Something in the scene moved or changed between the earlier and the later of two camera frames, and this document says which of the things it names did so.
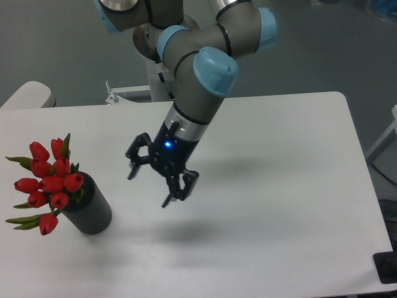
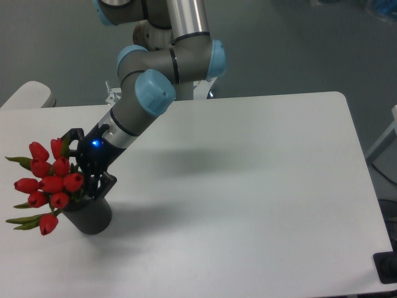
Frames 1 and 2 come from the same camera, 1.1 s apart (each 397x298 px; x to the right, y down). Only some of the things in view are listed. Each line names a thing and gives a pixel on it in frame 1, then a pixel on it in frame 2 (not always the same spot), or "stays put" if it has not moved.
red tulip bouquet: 58,183 stays put
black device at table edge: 386,264 stays put
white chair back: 31,94 stays put
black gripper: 170,153 → 95,154
